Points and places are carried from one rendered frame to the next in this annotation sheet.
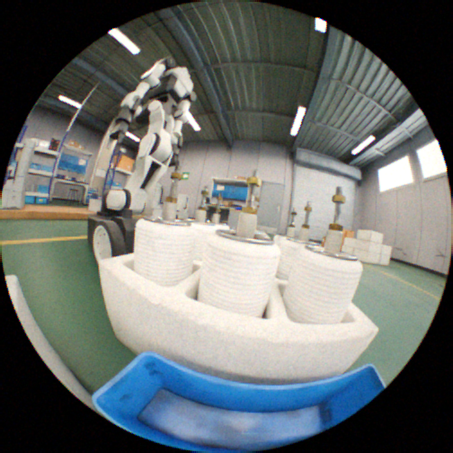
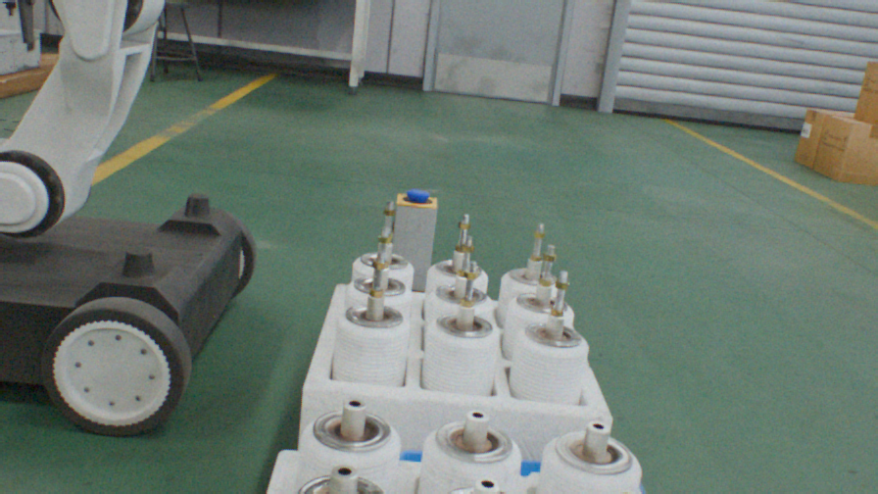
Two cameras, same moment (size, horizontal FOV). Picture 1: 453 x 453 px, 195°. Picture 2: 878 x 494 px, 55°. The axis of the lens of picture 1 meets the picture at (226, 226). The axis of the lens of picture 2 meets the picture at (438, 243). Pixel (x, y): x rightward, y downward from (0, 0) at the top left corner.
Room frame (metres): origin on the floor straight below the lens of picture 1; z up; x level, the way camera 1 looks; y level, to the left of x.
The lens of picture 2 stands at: (-0.81, 0.29, 0.66)
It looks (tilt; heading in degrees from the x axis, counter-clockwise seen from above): 16 degrees down; 345
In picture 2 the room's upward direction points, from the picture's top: 7 degrees clockwise
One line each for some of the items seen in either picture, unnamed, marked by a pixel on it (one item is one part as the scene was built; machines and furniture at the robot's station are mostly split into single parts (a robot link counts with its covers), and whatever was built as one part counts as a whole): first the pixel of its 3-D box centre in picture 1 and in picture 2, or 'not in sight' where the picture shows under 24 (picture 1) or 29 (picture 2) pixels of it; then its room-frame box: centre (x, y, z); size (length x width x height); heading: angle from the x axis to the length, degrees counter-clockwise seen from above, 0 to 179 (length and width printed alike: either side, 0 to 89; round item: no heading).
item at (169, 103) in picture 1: (154, 111); not in sight; (0.67, 0.65, 0.97); 0.28 x 0.13 x 0.18; 78
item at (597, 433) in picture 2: not in sight; (595, 441); (-0.15, -0.07, 0.26); 0.02 x 0.02 x 0.03
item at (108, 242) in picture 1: (106, 247); (118, 367); (0.35, 0.42, 0.10); 0.20 x 0.05 x 0.20; 78
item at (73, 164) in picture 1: (71, 175); not in sight; (2.19, 5.31, 0.94); 1.40 x 0.70 x 1.88; 168
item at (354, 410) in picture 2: not in sight; (353, 419); (-0.10, 0.16, 0.26); 0.02 x 0.02 x 0.03
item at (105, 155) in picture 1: (102, 159); not in sight; (3.73, 5.72, 2.00); 0.58 x 0.58 x 4.00; 78
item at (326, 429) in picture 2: not in sight; (352, 431); (-0.10, 0.16, 0.25); 0.08 x 0.08 x 0.01
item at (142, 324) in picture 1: (235, 297); (447, 396); (0.28, -0.05, 0.09); 0.39 x 0.39 x 0.18; 77
